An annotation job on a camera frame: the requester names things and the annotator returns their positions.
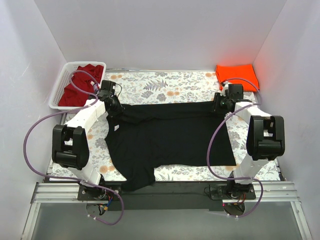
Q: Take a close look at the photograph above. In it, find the folded orange t-shirt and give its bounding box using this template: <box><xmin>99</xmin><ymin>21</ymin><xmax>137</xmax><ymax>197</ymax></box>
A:
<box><xmin>215</xmin><ymin>64</ymin><xmax>260</xmax><ymax>92</ymax></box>

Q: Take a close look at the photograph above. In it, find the floral patterned table mat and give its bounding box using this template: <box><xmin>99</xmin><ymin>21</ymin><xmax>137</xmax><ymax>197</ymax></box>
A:
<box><xmin>47</xmin><ymin>71</ymin><xmax>280</xmax><ymax>181</ymax></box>

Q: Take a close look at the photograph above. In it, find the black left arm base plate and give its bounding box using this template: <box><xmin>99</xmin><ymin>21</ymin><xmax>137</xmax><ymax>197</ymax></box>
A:
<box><xmin>77</xmin><ymin>185</ymin><xmax>119</xmax><ymax>201</ymax></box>

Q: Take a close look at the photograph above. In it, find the black t-shirt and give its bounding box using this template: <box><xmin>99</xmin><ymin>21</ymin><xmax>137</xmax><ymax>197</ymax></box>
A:
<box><xmin>105</xmin><ymin>101</ymin><xmax>236</xmax><ymax>192</ymax></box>

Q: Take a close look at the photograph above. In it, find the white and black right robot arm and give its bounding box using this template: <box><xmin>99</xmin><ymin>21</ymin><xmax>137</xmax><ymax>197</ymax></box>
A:
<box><xmin>213</xmin><ymin>82</ymin><xmax>285</xmax><ymax>199</ymax></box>

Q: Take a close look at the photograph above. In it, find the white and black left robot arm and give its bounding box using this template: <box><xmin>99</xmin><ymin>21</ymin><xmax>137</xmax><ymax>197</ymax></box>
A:
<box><xmin>52</xmin><ymin>80</ymin><xmax>124</xmax><ymax>200</ymax></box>

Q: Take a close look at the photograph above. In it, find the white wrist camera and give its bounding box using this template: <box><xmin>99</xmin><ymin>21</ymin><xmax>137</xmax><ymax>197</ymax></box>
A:
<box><xmin>92</xmin><ymin>84</ymin><xmax>100</xmax><ymax>94</ymax></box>
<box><xmin>220</xmin><ymin>81</ymin><xmax>232</xmax><ymax>97</ymax></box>

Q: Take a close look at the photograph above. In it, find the aluminium front rail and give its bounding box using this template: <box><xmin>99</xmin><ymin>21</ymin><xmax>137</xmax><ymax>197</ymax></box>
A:
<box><xmin>31</xmin><ymin>181</ymin><xmax>300</xmax><ymax>203</ymax></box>

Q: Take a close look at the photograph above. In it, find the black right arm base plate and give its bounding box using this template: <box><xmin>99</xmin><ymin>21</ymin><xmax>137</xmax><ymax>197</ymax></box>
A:
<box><xmin>208</xmin><ymin>183</ymin><xmax>256</xmax><ymax>200</ymax></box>

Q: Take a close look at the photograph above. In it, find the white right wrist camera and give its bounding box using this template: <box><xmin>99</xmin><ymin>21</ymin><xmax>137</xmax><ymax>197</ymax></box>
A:
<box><xmin>220</xmin><ymin>81</ymin><xmax>232</xmax><ymax>97</ymax></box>

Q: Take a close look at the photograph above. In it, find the red t-shirt in basket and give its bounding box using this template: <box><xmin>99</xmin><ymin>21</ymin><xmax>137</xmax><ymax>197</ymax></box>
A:
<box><xmin>58</xmin><ymin>64</ymin><xmax>104</xmax><ymax>107</ymax></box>

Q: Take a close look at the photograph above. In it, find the white plastic laundry basket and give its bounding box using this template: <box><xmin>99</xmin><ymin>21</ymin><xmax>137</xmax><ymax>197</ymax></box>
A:
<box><xmin>48</xmin><ymin>61</ymin><xmax>107</xmax><ymax>111</ymax></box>

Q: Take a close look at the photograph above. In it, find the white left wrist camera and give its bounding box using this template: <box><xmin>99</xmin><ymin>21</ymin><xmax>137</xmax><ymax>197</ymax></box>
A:
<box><xmin>92</xmin><ymin>84</ymin><xmax>100</xmax><ymax>94</ymax></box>

